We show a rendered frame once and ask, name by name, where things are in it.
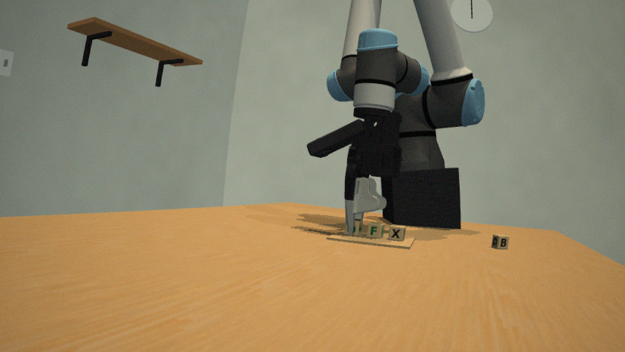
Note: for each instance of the tan square mat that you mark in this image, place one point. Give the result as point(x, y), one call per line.
point(363, 239)

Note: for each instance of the beige letter block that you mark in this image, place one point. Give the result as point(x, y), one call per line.
point(397, 232)
point(500, 241)
point(357, 228)
point(375, 230)

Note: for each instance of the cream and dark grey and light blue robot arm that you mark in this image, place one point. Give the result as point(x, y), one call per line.
point(453, 99)

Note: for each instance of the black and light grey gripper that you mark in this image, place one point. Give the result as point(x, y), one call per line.
point(360, 190)

